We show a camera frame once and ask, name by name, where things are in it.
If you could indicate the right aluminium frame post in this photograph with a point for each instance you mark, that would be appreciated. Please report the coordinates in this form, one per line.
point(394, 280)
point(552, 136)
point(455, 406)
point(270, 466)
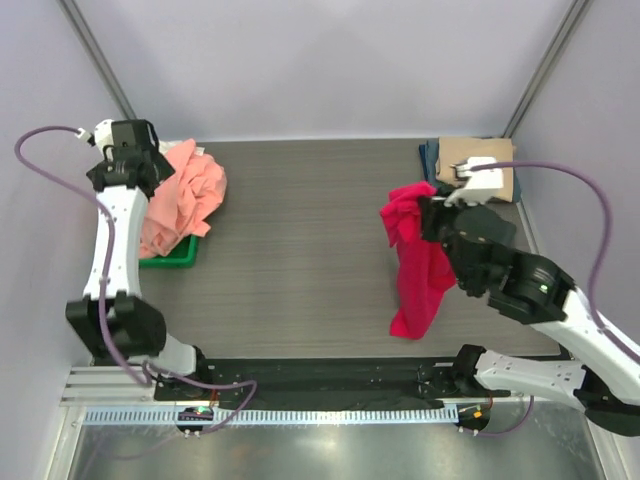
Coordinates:
point(562, 37)

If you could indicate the left aluminium frame post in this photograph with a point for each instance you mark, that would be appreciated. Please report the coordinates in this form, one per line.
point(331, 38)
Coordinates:
point(99, 61)

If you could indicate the aluminium frame post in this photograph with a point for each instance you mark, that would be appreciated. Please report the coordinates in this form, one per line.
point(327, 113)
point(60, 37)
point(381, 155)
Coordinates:
point(562, 37)
point(99, 61)

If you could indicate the salmon pink t shirt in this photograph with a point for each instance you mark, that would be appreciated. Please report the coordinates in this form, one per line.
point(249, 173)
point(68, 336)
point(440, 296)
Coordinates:
point(181, 205)

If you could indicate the green plastic bin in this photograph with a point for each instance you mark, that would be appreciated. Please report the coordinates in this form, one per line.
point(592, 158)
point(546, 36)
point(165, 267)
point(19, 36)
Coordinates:
point(181, 257)

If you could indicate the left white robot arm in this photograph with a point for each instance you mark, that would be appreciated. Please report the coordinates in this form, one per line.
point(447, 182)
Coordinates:
point(111, 318)

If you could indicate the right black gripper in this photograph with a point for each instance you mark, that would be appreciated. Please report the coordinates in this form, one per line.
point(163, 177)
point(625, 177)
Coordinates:
point(431, 208)

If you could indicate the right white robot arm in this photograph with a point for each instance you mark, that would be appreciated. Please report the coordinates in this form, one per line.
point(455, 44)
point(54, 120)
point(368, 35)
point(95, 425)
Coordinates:
point(602, 379)

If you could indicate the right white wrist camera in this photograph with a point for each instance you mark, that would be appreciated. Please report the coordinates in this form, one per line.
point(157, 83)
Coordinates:
point(481, 181)

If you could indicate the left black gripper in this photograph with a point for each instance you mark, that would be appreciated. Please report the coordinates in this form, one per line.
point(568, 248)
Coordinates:
point(166, 170)

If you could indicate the folded blue t shirt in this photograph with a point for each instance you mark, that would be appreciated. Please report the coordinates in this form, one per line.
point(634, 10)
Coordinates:
point(429, 154)

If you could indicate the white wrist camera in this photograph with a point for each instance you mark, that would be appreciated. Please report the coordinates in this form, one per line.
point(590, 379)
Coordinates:
point(481, 181)
point(100, 136)

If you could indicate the white t shirt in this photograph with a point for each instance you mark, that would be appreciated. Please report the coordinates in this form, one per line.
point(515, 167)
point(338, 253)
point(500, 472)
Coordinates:
point(166, 146)

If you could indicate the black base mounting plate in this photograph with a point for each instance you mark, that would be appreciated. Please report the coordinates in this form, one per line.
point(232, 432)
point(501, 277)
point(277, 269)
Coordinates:
point(349, 384)

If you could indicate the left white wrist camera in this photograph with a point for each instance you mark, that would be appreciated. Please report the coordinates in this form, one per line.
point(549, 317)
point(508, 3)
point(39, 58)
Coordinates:
point(100, 136)

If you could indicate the white slotted cable duct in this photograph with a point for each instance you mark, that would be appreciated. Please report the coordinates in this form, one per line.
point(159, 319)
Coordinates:
point(202, 416)

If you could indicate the magenta t shirt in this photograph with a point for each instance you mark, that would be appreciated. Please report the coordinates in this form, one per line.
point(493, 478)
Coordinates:
point(424, 273)

